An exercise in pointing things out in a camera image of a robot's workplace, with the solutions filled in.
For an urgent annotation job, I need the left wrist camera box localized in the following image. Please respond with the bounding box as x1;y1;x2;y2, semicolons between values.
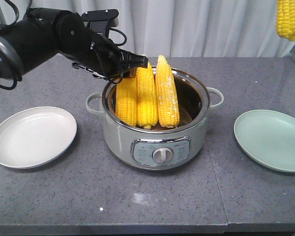
81;9;119;34

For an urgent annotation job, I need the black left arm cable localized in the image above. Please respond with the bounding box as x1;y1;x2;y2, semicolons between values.
0;0;32;90

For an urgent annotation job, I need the yellow corn cob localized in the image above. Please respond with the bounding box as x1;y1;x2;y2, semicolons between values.
276;0;295;41
115;77;137;126
136;62;158;130

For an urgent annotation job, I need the pale spotted corn cob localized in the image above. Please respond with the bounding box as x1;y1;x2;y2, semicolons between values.
155;55;180;128

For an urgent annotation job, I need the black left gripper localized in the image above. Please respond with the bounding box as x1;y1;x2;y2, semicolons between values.
71;28;148;83

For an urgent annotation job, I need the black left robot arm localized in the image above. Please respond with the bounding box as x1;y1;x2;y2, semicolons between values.
0;8;148;84

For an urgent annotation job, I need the green round plate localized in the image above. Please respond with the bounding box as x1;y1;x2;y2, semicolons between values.
234;110;295;173

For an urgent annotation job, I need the green electric cooking pot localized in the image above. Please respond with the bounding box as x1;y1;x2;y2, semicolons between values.
86;68;224;171

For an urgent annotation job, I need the white round plate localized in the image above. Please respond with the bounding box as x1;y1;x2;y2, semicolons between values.
0;106;77;169

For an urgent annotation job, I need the grey pleated curtain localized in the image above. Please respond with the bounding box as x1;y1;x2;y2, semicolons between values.
0;0;295;59

